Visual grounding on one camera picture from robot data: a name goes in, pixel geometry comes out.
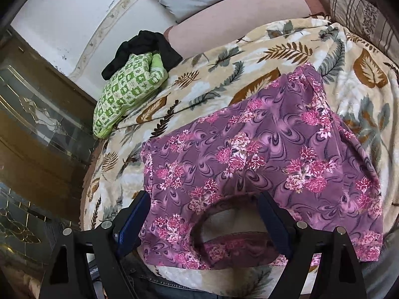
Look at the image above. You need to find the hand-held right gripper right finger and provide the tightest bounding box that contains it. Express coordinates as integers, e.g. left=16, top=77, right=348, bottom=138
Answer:
left=258, top=191, right=368, bottom=299

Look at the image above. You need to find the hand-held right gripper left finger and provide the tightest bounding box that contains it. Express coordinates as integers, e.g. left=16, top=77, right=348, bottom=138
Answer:
left=39, top=191, right=152, bottom=299

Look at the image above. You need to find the purple floral shirt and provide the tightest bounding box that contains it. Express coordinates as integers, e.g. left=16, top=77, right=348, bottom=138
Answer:
left=139, top=63, right=384, bottom=270

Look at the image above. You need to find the person's left leg in jeans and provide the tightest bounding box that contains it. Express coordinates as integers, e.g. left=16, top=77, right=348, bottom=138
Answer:
left=129, top=266, right=225, bottom=299

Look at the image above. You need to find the person's leg in jeans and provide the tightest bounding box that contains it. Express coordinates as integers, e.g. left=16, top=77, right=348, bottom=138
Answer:
left=129, top=266, right=225, bottom=299
left=363, top=255, right=399, bottom=299

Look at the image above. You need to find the person's right leg in jeans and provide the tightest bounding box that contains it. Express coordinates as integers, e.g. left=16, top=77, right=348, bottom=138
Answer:
left=363, top=255, right=399, bottom=299

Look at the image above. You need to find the green checked pillow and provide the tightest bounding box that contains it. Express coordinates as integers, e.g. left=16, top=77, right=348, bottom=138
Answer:
left=93, top=52, right=169, bottom=138

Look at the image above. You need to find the wooden door with glass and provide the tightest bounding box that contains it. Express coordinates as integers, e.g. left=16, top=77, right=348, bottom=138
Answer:
left=0, top=26, right=101, bottom=257

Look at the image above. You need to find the leaf print blanket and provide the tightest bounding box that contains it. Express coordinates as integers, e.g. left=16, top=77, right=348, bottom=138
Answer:
left=79, top=17, right=399, bottom=299

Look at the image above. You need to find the black cloth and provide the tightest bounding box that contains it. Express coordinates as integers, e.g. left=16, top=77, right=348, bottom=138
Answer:
left=101, top=30, right=183, bottom=80

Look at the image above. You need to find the pink bolster pillow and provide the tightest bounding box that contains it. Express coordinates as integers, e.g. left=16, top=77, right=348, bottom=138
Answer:
left=165, top=0, right=325, bottom=62

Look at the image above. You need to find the striped brown cushion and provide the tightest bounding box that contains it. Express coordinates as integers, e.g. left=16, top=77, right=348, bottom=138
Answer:
left=327, top=0, right=399, bottom=67

